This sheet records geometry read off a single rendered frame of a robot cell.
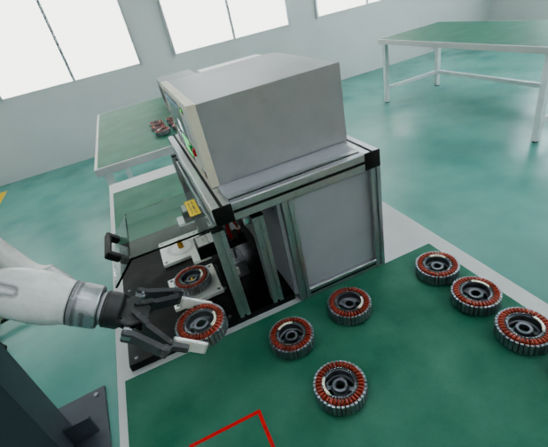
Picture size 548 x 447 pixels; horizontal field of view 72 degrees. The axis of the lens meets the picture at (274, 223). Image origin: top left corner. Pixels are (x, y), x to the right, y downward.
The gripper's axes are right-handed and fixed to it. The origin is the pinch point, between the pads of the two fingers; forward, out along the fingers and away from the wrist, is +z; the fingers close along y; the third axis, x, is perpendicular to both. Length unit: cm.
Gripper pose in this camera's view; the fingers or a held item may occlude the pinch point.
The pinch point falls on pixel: (200, 325)
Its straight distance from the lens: 86.2
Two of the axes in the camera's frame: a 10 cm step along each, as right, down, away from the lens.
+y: 0.7, 5.2, -8.5
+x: 3.2, -8.2, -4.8
